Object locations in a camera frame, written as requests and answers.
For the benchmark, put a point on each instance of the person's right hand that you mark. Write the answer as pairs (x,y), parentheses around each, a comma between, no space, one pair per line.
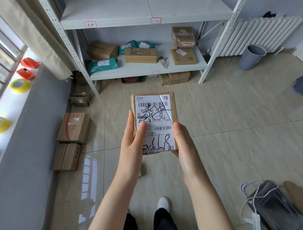
(189,156)

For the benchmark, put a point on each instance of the person's left hand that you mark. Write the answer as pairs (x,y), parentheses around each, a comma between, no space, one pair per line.
(129,149)

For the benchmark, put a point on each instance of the person's left thumb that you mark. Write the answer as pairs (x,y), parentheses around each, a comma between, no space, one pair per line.
(141,134)

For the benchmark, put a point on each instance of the person's right thumb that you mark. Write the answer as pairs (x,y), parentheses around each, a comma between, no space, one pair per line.
(179,135)

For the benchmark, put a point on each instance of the cardboard parcel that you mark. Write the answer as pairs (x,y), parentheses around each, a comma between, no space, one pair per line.
(153,109)

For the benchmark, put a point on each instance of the person's right forearm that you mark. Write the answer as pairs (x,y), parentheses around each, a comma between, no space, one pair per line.
(203,201)

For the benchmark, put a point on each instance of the person's left forearm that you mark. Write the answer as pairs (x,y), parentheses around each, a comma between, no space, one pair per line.
(116,199)

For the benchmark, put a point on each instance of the wide cardboard box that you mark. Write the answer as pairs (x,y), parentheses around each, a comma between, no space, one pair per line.
(179,78)

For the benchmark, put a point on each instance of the small cardboard box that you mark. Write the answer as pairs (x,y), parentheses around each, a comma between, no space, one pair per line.
(163,79)
(81,79)
(80,101)

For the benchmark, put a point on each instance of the red-bordered shelf label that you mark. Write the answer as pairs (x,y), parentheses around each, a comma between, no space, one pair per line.
(155,72)
(90,24)
(156,20)

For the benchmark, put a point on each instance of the large red-print cardboard box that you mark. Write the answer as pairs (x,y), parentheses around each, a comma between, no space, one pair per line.
(73,129)

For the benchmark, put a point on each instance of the person's white shoe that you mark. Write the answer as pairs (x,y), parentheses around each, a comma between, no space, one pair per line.
(163,203)

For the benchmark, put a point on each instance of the small crumpled packet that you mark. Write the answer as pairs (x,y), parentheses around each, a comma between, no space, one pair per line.
(163,62)

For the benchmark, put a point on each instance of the long cardboard box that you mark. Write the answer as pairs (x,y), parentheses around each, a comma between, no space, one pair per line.
(140,55)

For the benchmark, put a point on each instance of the flat square cardboard box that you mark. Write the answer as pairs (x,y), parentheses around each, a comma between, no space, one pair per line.
(184,56)

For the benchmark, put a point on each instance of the teal plastic mailer bag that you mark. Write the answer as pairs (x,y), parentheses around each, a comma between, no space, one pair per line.
(146,44)
(102,65)
(126,47)

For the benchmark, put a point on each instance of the person's black trousers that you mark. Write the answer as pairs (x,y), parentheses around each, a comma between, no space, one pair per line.
(163,220)

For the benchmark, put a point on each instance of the plain brown cardboard box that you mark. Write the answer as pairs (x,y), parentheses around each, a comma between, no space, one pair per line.
(101,50)

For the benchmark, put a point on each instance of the taped cardboard box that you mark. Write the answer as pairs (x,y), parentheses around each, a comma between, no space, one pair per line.
(183,36)

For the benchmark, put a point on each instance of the grey waste bin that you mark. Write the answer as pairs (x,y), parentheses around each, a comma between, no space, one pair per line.
(251,58)

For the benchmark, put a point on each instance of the white charger plug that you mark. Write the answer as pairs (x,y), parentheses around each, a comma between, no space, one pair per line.
(254,221)

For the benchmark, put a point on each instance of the white metal shelf unit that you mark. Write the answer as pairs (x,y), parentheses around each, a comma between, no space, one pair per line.
(146,14)

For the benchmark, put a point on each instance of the white radiator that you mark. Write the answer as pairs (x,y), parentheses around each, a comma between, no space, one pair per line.
(258,35)

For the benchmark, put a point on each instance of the brown cardboard sheet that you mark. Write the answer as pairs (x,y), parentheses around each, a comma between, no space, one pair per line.
(294,190)

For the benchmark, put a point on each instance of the dark grey object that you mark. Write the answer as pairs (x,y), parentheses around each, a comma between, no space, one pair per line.
(298,85)

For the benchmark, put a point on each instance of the orange tape dispenser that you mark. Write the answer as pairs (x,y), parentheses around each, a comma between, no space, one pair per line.
(25,74)
(29,63)

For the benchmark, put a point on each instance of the yellow tape roll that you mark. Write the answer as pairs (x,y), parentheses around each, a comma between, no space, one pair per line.
(4,124)
(20,85)

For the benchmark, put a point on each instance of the beige curtain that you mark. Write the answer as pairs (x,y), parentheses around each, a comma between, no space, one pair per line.
(40,35)

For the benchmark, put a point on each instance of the dark item on radiator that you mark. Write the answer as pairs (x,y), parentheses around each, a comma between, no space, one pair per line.
(269,14)

